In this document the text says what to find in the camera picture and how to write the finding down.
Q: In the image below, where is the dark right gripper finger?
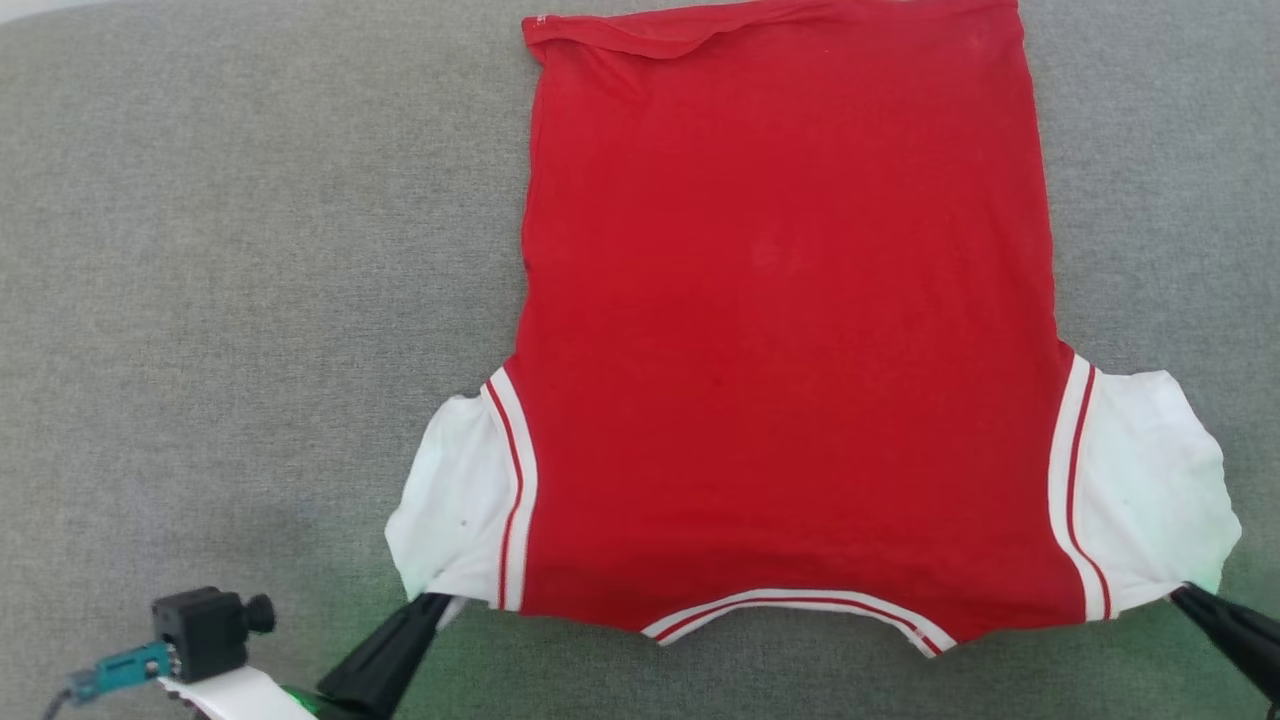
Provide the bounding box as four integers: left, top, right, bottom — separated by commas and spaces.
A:
1170, 583, 1280, 701

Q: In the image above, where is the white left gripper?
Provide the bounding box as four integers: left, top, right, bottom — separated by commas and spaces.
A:
158, 592, 453, 720

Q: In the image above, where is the red white-trimmed shirt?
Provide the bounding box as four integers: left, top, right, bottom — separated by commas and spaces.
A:
385, 0, 1243, 659

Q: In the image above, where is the grey fabric sofa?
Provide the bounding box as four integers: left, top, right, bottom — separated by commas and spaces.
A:
0, 0, 1280, 720

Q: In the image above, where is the teal cable connector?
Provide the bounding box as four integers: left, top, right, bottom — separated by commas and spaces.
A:
40, 642, 176, 720

